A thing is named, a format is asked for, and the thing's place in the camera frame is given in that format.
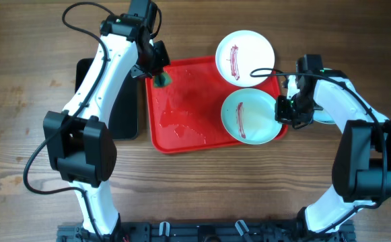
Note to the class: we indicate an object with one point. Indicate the red serving tray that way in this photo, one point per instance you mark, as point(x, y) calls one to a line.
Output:
point(185, 115)

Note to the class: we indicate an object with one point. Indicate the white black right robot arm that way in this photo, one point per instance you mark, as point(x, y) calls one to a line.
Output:
point(361, 172)

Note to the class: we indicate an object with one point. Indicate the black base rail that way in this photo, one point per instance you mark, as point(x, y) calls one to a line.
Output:
point(268, 231)

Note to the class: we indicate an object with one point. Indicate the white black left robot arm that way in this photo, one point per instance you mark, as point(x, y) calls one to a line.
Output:
point(79, 144)

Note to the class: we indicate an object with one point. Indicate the green yellow sponge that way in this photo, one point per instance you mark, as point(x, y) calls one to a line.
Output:
point(162, 80)

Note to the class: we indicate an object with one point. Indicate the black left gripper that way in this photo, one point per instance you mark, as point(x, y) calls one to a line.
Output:
point(138, 70)

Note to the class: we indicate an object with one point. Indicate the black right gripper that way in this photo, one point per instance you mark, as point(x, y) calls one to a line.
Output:
point(285, 115)

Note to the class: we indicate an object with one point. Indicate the black water tray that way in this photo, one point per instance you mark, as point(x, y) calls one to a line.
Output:
point(123, 118)

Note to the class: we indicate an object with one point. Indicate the white plate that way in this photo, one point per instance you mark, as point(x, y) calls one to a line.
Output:
point(241, 52)
point(248, 115)
point(321, 116)

